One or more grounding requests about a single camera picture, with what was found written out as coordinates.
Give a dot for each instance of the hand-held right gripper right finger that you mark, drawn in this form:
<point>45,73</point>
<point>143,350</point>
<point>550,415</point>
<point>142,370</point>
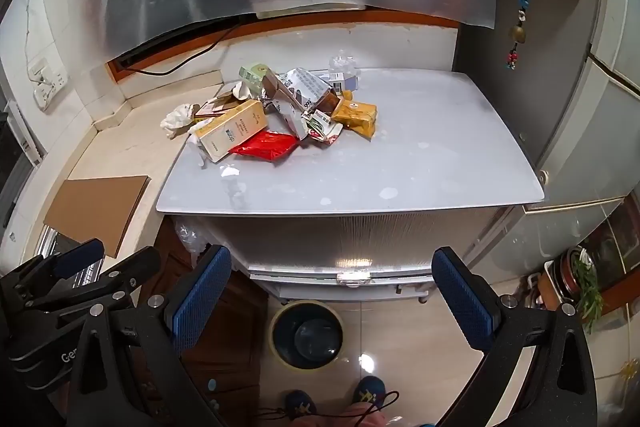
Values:
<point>462,302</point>

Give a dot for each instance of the clear plastic bag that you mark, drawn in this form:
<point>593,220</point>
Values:
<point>192,237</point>

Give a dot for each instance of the person's left leg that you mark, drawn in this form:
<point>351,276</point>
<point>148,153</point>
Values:
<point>325,418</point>

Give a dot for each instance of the brown wooden cabinet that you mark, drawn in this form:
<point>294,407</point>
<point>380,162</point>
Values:
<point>245,332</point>

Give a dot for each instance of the white slatted panel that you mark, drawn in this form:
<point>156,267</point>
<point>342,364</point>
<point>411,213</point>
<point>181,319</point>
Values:
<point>20,132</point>

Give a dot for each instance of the red plastic bag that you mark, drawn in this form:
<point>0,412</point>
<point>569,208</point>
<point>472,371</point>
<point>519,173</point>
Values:
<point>262,146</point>

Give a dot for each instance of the blue knitted slipper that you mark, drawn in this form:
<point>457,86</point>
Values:
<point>300,404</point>
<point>369,389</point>

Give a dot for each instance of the brown cardboard sheet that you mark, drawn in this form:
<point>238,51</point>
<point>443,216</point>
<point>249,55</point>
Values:
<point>97,209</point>

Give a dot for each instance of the metal cookware stack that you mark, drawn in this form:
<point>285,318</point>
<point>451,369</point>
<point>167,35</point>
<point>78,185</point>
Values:
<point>560,277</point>

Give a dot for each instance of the orange wooden window frame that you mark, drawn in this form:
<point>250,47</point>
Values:
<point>425,21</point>

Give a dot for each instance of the dark trash bin yellow rim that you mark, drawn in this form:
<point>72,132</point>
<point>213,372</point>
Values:
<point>307,332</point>

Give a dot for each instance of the clear plastic wrapper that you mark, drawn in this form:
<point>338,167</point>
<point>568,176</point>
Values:
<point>342,59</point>

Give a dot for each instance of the grey refrigerator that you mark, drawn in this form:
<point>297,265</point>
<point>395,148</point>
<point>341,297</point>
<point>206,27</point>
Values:
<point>565,82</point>

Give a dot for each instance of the hanging beaded bell ornament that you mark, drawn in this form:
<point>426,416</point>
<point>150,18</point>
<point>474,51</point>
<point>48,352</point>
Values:
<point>520,29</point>

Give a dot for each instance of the green paper cup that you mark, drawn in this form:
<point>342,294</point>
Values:
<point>254,74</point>

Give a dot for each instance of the white wall socket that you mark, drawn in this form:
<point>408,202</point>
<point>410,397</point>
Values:
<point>47,79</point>

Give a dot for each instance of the yellow long carton box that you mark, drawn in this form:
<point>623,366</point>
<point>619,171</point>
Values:
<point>232,129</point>

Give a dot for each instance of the red medicine box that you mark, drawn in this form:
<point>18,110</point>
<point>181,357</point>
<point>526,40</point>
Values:
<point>215,108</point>

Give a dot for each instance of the green plant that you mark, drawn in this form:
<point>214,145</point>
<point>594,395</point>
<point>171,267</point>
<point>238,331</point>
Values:
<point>587,287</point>

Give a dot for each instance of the crumpled white tissue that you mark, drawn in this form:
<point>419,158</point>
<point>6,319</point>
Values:
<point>177,117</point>

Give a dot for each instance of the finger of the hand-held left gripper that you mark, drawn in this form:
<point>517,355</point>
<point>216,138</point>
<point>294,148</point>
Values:
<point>135,267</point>
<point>80,252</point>

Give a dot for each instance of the white paper scrap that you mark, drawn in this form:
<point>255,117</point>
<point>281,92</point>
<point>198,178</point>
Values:
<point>230,171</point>

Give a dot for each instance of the white ribbed front appliance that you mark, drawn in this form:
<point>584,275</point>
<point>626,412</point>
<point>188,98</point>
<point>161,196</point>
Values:
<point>310,237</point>

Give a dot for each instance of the white printed carton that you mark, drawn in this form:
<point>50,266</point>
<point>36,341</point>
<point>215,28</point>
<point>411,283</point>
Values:
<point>305,87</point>

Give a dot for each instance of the colourful snack wrapper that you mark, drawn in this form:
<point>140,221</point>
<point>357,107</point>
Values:
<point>322,129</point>

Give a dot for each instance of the yellow brown packet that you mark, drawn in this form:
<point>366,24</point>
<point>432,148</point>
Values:
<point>357,114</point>

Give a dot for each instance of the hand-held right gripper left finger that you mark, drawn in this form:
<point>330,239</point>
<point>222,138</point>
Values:
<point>200,302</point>

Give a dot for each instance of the white flat carton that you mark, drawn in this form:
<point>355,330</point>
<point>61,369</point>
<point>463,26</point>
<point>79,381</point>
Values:
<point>292,119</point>

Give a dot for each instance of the blue white small box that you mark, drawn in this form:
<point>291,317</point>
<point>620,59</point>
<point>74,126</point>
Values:
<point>347,81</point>

